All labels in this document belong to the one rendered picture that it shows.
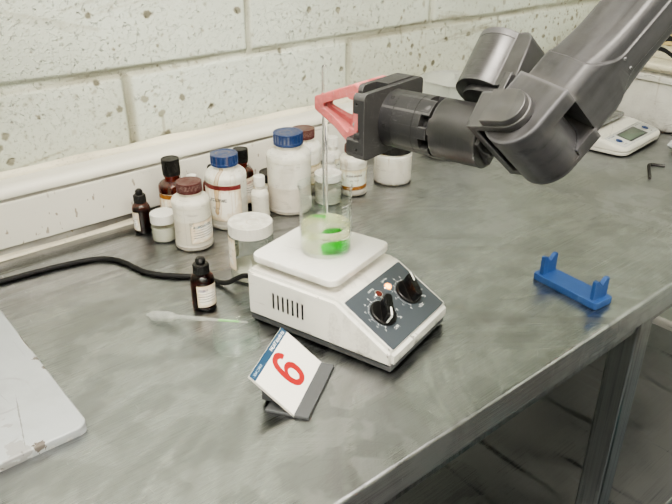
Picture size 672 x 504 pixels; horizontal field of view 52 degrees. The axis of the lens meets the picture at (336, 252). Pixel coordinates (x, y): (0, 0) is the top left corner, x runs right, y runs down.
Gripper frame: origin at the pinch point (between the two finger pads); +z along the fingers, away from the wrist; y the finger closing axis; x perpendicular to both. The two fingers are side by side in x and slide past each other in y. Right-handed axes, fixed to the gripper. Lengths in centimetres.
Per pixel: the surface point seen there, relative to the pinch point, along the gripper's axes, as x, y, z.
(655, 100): 20, -102, -8
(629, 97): 20, -104, -3
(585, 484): 67, -35, -26
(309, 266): 17.1, 5.2, -2.0
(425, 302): 22.1, -3.6, -12.0
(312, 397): 25.4, 14.5, -10.2
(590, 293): 24.9, -22.4, -24.8
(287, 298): 20.8, 7.3, -0.5
